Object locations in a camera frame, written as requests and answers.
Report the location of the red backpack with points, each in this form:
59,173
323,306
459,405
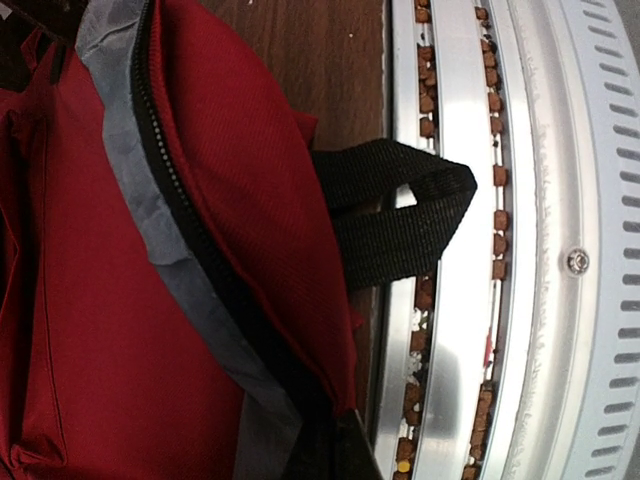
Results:
176,259

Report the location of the aluminium front rail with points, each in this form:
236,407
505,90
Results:
518,357

